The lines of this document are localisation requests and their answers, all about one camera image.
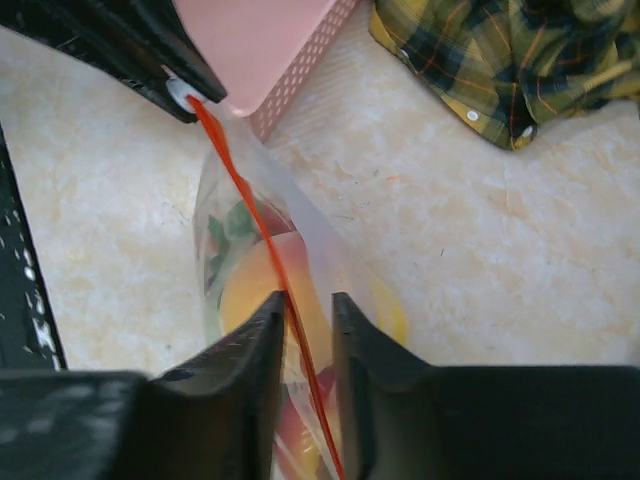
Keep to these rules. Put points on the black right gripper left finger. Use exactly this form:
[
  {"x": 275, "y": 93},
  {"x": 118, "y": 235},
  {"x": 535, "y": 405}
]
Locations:
[{"x": 211, "y": 417}]

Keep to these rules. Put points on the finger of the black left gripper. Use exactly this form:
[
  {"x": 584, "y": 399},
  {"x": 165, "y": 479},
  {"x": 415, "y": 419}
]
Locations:
[
  {"x": 145, "y": 41},
  {"x": 140, "y": 90}
]

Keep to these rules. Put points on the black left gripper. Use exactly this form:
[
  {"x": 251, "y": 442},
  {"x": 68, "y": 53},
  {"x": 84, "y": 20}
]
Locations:
[{"x": 29, "y": 334}]

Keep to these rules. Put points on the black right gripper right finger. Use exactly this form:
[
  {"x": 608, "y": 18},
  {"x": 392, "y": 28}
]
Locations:
[{"x": 403, "y": 418}]

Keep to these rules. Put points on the pink plastic basket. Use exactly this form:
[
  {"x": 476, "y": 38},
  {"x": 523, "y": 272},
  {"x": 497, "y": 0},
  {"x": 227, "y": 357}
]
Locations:
[{"x": 263, "y": 51}]

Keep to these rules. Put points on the red toy cherry bunch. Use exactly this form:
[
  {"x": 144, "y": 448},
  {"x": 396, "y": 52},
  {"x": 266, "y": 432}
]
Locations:
[{"x": 221, "y": 235}]

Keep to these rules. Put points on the red toy fruit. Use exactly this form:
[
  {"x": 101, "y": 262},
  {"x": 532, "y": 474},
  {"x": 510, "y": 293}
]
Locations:
[{"x": 301, "y": 450}]

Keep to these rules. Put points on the clear orange-zipper zip bag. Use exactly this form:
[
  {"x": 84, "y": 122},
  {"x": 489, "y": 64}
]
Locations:
[{"x": 240, "y": 168}]

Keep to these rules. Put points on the yellow toy fruit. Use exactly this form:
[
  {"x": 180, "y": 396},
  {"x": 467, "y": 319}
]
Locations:
[{"x": 390, "y": 314}]

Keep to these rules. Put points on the yellow-orange toy peach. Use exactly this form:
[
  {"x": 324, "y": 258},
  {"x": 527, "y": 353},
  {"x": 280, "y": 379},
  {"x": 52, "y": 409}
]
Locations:
[{"x": 253, "y": 279}]

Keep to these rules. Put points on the yellow plaid shirt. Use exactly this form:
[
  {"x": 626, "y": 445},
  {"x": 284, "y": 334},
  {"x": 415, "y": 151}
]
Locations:
[{"x": 506, "y": 68}]

